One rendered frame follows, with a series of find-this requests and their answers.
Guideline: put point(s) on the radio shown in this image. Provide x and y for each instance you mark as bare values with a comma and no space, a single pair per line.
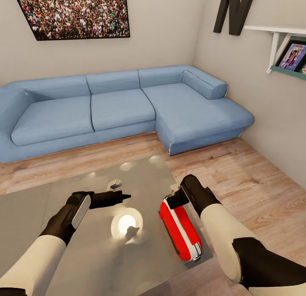
184,237

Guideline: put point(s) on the shelf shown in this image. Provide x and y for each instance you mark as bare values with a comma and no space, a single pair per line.
294,33

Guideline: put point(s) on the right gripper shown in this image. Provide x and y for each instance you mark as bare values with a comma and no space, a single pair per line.
174,201

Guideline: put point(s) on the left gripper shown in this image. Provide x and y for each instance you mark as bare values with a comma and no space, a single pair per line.
112,198

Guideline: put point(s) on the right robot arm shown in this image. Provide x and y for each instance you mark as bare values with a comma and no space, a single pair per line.
242,255

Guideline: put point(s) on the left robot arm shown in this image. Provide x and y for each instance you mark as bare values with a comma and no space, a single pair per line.
34,271

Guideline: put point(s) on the sofa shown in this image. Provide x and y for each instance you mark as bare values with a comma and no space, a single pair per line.
185,106

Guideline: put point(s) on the coffee table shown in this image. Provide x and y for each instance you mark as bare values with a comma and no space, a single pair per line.
120,250

